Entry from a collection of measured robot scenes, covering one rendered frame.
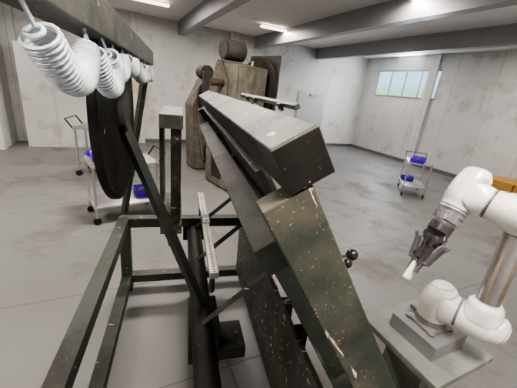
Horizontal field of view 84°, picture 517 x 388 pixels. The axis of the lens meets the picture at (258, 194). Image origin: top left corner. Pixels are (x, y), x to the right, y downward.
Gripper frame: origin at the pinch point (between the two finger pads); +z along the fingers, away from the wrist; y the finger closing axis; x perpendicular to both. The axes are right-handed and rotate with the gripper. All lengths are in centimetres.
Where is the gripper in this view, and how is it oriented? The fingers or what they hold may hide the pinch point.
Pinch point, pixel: (411, 270)
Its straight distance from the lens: 120.8
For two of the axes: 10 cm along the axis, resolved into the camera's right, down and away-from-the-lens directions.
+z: -4.9, 8.6, 1.4
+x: 7.9, 3.7, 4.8
